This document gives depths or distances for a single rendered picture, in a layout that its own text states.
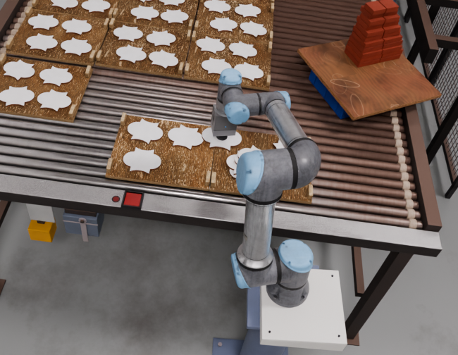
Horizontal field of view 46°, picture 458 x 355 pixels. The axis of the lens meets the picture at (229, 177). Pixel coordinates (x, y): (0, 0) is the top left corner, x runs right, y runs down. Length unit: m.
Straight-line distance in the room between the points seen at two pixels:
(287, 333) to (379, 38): 1.46
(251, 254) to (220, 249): 1.42
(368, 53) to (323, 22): 0.58
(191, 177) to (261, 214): 0.68
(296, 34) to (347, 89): 0.62
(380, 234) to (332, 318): 0.44
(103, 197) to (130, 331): 0.93
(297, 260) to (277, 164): 0.42
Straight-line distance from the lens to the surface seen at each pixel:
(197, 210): 2.08
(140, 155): 2.21
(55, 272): 3.03
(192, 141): 2.27
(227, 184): 2.15
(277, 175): 1.43
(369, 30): 2.63
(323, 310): 1.94
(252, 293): 1.97
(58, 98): 2.47
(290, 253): 1.75
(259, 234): 1.59
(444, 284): 3.37
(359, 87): 2.57
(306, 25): 3.13
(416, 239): 2.25
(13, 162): 2.29
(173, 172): 2.17
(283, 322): 1.89
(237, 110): 1.75
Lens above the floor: 2.59
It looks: 50 degrees down
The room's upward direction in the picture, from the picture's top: 10 degrees clockwise
